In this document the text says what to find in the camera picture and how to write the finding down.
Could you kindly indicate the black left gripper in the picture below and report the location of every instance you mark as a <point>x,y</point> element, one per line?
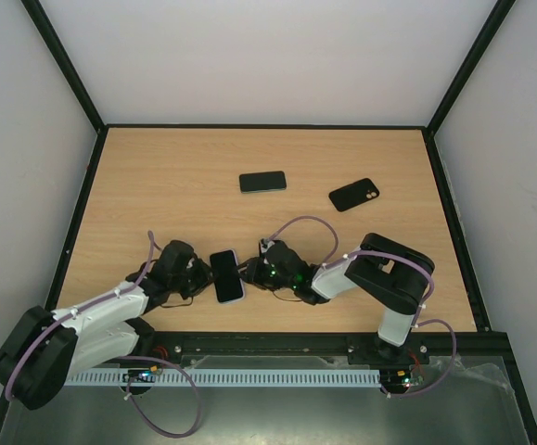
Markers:
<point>205,278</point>

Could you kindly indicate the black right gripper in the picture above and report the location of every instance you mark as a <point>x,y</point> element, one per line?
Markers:
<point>254,271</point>

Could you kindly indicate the teal phone case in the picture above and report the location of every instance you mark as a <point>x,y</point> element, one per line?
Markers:
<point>227,275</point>

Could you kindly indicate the green-edged black phone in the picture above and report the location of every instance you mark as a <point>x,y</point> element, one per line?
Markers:
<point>259,182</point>

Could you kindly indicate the black phone case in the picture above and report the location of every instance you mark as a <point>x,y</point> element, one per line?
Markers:
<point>353,195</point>

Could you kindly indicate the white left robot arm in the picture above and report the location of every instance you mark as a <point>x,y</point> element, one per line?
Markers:
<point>46,348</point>

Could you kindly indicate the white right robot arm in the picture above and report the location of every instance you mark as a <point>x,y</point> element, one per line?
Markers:
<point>398,277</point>

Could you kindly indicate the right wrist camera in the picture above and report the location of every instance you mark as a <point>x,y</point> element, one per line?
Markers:
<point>265,244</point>

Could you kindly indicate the light blue cable duct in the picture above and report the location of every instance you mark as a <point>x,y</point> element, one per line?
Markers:
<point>228,378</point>

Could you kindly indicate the black enclosure frame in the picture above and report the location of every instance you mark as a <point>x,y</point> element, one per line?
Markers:
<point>483,342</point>

